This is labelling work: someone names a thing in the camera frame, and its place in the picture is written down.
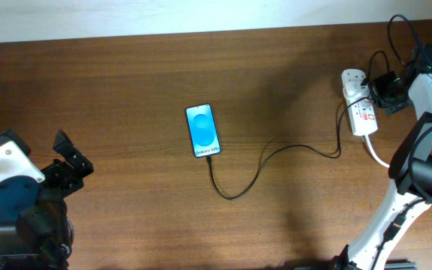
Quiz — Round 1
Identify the white power strip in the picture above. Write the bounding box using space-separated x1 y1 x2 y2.
341 69 378 137

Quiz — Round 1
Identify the black charger cable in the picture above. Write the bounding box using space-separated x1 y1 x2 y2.
205 50 392 201

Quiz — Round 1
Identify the white charger plug adapter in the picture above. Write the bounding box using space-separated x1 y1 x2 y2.
343 81 369 102

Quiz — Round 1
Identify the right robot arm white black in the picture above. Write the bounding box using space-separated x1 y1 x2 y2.
328 46 432 270

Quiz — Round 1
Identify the blue Galaxy smartphone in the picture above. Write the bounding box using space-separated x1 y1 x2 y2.
185 103 221 158

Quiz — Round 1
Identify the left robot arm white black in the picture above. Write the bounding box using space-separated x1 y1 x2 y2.
0 130 94 269

